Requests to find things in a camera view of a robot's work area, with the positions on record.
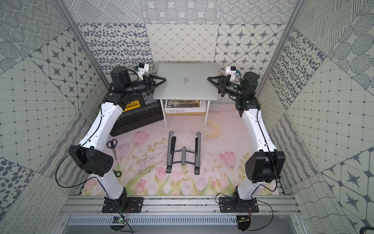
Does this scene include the pink floral table mat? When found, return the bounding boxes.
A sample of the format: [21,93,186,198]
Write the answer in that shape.
[80,104,280,197]

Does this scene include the silver laptop computer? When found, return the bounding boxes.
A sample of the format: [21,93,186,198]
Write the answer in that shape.
[153,63,219,101]

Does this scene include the black toolbox with yellow handle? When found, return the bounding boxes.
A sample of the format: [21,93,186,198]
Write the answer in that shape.
[110,94,164,137]

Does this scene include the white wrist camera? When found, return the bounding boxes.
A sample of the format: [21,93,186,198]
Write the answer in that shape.
[136,63,149,80]
[225,66,239,82]

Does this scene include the white and wood side table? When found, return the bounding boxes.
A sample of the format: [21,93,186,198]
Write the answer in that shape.
[160,99,210,128]

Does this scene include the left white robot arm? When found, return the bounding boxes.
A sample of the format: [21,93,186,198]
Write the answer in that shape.
[69,63,167,210]

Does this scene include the right black controller box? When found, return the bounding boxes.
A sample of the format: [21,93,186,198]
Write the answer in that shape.
[236,216,251,232]

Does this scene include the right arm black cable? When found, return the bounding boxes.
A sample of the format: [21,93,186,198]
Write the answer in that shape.
[215,109,280,232]

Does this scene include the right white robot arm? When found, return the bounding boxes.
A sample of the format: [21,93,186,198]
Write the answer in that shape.
[207,72,285,206]

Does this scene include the black handled scissors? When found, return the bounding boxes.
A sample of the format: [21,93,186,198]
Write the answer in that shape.
[107,139,122,178]

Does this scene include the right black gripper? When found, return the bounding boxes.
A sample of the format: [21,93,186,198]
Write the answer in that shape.
[207,74,243,98]

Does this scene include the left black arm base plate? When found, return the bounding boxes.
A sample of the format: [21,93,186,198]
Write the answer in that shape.
[101,197,144,214]

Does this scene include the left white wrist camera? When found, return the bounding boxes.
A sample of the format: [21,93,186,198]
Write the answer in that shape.
[136,63,149,80]

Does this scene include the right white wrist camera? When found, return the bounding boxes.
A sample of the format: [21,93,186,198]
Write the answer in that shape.
[225,66,239,82]

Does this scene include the black folding laptop stand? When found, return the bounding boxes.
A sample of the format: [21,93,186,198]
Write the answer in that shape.
[166,131,202,175]

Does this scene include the Folio magazine book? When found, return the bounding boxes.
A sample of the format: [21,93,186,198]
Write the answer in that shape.
[164,100,206,113]

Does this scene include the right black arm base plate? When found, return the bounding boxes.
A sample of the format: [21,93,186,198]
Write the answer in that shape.
[218,197,259,213]

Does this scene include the left green circuit board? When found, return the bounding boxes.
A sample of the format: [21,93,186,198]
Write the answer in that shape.
[110,216,127,232]

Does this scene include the aluminium mounting rail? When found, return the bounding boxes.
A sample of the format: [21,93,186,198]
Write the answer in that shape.
[60,196,301,226]

